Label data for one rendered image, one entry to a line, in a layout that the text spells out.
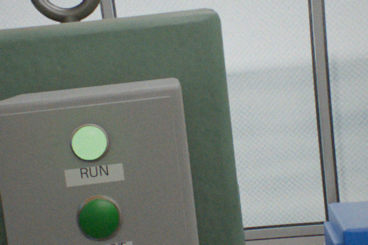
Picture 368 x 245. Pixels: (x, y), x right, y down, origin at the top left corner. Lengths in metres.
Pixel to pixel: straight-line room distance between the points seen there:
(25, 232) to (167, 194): 0.08
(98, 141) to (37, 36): 0.10
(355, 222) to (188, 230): 0.77
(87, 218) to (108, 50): 0.11
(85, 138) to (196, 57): 0.10
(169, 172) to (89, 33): 0.11
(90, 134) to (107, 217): 0.04
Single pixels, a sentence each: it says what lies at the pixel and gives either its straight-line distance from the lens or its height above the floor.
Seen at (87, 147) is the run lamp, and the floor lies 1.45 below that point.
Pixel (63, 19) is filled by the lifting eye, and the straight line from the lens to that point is 0.46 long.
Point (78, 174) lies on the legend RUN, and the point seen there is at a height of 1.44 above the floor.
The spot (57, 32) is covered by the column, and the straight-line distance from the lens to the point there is 0.36.
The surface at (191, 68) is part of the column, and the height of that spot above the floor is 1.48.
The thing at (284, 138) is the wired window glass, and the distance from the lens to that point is 1.79.
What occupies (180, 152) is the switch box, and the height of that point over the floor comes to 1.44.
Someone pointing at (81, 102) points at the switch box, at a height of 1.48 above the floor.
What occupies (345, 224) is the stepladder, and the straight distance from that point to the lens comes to 1.05.
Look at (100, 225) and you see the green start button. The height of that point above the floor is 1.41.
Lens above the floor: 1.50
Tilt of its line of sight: 8 degrees down
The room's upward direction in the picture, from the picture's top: 7 degrees counter-clockwise
